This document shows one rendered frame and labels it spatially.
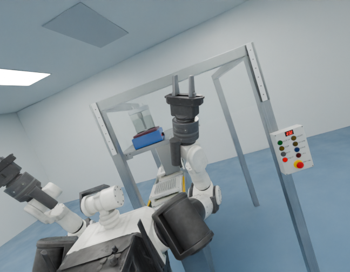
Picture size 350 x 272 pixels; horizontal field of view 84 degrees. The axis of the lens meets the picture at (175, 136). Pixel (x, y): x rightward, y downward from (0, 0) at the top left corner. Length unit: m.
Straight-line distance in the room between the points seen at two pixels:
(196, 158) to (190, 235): 0.23
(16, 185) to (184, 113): 0.62
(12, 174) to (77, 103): 4.79
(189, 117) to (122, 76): 4.34
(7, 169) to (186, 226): 0.63
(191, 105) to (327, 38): 4.36
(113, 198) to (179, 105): 0.34
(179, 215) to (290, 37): 4.32
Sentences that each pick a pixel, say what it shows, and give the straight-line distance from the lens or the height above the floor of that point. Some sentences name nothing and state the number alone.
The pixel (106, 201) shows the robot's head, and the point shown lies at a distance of 0.62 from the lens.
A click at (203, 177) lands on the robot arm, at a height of 1.21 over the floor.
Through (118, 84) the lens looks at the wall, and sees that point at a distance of 4.94.
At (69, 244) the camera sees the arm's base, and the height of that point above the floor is 1.22.
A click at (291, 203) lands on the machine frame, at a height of 0.67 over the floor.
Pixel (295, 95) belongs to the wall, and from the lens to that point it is 4.60.
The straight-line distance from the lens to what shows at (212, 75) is 1.21.
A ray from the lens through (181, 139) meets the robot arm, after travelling 0.63.
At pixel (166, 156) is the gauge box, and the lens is 1.29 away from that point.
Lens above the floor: 1.50
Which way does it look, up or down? 8 degrees down
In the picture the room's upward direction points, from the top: 20 degrees counter-clockwise
